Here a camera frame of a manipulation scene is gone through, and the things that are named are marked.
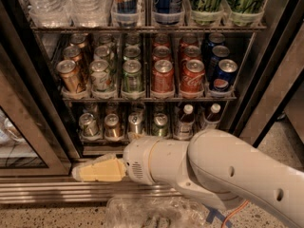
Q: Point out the front white green soda can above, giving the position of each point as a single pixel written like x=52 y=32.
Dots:
x=101 y=76

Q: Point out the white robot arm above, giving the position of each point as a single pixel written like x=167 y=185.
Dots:
x=214 y=167

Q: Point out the front blue pepsi can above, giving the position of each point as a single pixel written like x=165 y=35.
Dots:
x=223 y=75

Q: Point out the clear plastic bin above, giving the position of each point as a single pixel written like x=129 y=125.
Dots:
x=176 y=212

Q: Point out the white-cap juice bottle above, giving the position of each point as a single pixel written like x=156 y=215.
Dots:
x=184 y=123
x=210 y=117

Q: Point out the shelf silver can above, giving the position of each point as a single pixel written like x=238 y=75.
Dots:
x=135 y=121
x=88 y=125

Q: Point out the left white-cap juice bottle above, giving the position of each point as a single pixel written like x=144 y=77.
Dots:
x=184 y=123

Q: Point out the front red cola can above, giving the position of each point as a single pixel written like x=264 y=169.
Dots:
x=191 y=77

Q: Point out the right white-cap juice bottle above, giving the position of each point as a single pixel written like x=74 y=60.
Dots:
x=210 y=117

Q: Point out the stainless steel fridge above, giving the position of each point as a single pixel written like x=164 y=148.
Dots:
x=271 y=69

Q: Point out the bottom shelf green can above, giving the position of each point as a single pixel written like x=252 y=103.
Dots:
x=160 y=125

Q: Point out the red cola can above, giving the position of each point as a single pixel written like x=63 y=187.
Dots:
x=189 y=53
x=191 y=77
x=188 y=39

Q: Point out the blue pepsi can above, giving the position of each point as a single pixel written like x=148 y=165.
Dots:
x=211 y=40
x=218 y=53
x=223 y=75

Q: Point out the front gold soda can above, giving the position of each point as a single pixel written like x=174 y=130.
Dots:
x=71 y=76

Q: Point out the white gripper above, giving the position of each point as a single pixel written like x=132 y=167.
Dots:
x=137 y=161

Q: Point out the left clear water bottle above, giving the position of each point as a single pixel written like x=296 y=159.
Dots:
x=49 y=13

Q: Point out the front orange soda can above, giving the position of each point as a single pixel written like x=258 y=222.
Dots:
x=162 y=76

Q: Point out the glass fridge door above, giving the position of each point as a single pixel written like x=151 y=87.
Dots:
x=22 y=127

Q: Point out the clear water bottle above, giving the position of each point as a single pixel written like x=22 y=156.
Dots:
x=90 y=13
x=49 y=13

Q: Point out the bottom shelf left silver can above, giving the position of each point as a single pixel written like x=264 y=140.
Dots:
x=88 y=125

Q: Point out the gold soda can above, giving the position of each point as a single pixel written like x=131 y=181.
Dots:
x=75 y=54
x=71 y=76
x=81 y=41

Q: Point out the blue tape cross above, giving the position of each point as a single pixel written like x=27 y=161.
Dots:
x=214 y=214

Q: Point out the bottom shelf gold can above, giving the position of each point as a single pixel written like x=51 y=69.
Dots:
x=112 y=125

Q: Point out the right clear water bottle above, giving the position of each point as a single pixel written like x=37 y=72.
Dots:
x=90 y=13

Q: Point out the orange soda can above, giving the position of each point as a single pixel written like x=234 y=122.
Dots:
x=161 y=39
x=161 y=53
x=162 y=76

